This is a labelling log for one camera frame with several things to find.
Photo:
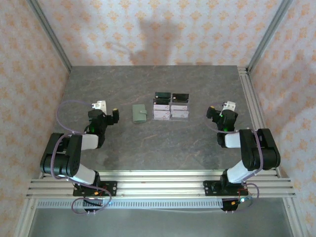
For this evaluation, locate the green card holder wallet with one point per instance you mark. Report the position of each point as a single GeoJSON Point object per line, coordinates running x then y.
{"type": "Point", "coordinates": [139, 114]}

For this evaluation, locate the clear acrylic card stand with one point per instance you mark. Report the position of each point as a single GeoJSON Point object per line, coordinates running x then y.
{"type": "Point", "coordinates": [170, 119]}

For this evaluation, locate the white card pink print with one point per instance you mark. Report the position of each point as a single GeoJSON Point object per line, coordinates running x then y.
{"type": "Point", "coordinates": [180, 114]}
{"type": "Point", "coordinates": [161, 115]}
{"type": "Point", "coordinates": [178, 107]}
{"type": "Point", "coordinates": [161, 107]}

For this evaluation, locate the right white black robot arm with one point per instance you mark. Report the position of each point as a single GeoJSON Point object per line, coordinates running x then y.
{"type": "Point", "coordinates": [251, 148]}

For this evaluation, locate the black card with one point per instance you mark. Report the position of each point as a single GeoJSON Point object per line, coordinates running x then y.
{"type": "Point", "coordinates": [180, 95]}

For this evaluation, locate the dark green card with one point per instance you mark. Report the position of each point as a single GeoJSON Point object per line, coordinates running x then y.
{"type": "Point", "coordinates": [162, 95]}
{"type": "Point", "coordinates": [161, 101]}

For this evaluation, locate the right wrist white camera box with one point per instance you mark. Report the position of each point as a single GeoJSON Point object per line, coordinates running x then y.
{"type": "Point", "coordinates": [229, 105]}

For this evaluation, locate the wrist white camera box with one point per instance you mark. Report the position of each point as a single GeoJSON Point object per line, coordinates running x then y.
{"type": "Point", "coordinates": [100, 105]}
{"type": "Point", "coordinates": [229, 105]}

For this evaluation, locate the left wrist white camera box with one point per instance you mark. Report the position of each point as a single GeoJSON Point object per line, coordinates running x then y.
{"type": "Point", "coordinates": [100, 105]}

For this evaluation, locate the aluminium side rail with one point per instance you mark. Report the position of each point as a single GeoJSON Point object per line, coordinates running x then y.
{"type": "Point", "coordinates": [247, 81]}

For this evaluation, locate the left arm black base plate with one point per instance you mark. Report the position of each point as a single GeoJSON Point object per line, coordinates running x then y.
{"type": "Point", "coordinates": [111, 188]}

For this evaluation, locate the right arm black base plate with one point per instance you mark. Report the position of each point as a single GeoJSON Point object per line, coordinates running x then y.
{"type": "Point", "coordinates": [209, 188]}

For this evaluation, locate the long aluminium base rail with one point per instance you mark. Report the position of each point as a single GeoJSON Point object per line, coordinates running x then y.
{"type": "Point", "coordinates": [160, 185]}

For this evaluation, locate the slanted aluminium frame post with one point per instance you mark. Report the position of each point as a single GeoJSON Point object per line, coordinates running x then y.
{"type": "Point", "coordinates": [51, 34]}
{"type": "Point", "coordinates": [268, 34]}

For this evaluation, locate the aluminium frame leg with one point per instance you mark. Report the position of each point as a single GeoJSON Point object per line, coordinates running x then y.
{"type": "Point", "coordinates": [293, 217]}
{"type": "Point", "coordinates": [25, 217]}

